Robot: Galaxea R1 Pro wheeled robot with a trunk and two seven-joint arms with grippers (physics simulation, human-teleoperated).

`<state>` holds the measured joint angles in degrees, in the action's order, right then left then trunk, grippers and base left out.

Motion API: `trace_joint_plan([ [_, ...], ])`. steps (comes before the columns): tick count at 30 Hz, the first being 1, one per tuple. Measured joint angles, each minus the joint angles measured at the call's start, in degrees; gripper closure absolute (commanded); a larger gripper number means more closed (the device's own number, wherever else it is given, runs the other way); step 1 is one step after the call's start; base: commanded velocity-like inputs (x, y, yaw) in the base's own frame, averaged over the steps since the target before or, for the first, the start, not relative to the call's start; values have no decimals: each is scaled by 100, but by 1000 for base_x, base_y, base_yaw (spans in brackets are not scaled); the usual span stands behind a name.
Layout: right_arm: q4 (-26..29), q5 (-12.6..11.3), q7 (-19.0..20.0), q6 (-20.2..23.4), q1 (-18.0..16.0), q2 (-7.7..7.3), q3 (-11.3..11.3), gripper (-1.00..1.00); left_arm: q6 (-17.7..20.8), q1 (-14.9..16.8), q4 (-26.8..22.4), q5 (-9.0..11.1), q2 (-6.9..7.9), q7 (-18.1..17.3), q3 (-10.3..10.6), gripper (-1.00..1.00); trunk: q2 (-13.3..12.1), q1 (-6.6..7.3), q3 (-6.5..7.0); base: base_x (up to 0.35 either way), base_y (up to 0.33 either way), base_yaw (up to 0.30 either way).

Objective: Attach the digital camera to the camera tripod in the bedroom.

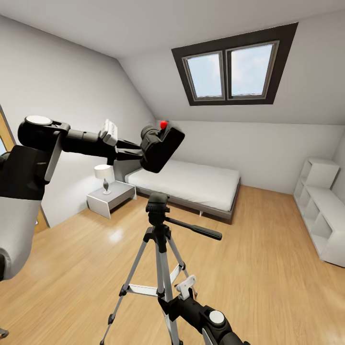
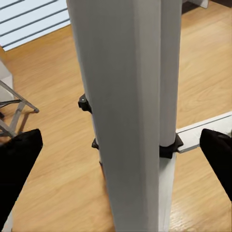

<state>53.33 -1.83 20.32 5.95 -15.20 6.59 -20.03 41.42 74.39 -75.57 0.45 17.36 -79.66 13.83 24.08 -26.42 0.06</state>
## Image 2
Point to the camera tripod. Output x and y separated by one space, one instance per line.
128 53

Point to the fixed window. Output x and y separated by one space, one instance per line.
27 25

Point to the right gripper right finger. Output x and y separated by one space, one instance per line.
217 147

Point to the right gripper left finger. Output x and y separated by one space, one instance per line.
17 157

